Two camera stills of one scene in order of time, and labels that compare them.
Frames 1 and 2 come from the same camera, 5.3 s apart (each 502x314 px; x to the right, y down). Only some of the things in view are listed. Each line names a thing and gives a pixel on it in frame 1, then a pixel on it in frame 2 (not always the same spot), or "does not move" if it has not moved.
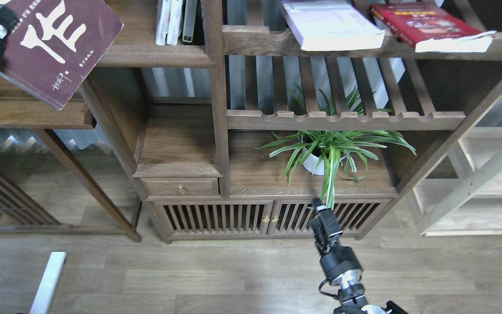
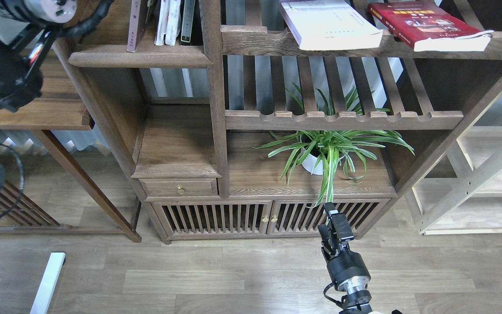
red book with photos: x=433 y=27 does not move
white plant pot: x=310 y=162 does not move
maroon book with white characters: x=55 y=45 -> x=137 y=15
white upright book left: x=163 y=23 does not move
